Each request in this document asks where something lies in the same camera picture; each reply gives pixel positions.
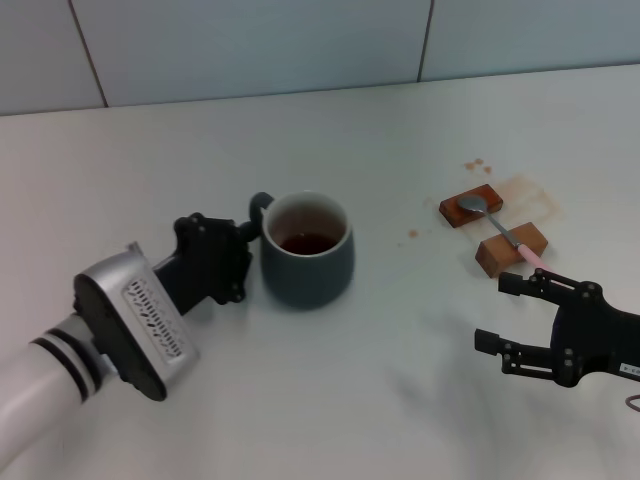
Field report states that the dark brown wooden block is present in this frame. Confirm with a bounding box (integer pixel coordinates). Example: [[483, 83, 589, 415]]
[[439, 183, 506, 230]]

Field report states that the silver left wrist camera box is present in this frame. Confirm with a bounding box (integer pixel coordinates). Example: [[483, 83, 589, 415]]
[[73, 242, 200, 403]]

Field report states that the light brown wooden block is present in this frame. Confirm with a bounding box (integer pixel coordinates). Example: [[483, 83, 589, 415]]
[[474, 222, 549, 279]]

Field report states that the grey ceramic cup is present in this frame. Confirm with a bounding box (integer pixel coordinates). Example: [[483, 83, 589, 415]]
[[248, 189, 356, 310]]

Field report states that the pink handled metal spoon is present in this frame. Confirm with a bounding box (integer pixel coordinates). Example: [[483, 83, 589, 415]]
[[455, 194, 576, 290]]

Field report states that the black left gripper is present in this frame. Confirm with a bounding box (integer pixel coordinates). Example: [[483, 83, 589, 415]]
[[152, 212, 261, 316]]

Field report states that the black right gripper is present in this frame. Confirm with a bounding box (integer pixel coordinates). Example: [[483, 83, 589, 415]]
[[473, 268, 640, 387]]

